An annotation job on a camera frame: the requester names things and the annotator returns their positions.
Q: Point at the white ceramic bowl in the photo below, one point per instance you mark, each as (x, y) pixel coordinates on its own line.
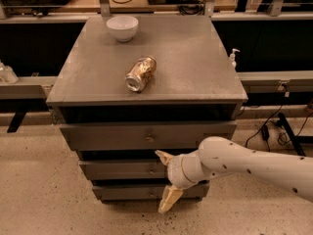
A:
(123, 28)

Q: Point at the black stand leg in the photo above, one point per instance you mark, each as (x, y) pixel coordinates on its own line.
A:
(288, 136)

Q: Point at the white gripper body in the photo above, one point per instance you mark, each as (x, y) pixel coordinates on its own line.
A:
(175, 172)

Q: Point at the white pump dispenser bottle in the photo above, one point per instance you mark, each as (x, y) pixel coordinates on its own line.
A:
(232, 57)

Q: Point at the crushed golden soda can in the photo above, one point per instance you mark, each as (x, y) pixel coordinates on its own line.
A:
(141, 73)

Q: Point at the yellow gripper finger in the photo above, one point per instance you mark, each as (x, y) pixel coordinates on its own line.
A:
(171, 194)
(164, 157)

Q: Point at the grey top drawer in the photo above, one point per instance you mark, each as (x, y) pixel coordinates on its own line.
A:
(143, 135)

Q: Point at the grey bottom drawer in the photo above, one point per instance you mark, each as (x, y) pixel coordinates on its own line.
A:
(132, 192)

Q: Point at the grey drawer cabinet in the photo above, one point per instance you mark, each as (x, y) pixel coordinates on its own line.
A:
(194, 81)

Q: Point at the grey drawer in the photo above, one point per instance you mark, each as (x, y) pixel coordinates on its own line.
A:
(132, 192)
(143, 135)
(123, 169)

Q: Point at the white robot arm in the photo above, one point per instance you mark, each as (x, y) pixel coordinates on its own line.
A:
(217, 157)

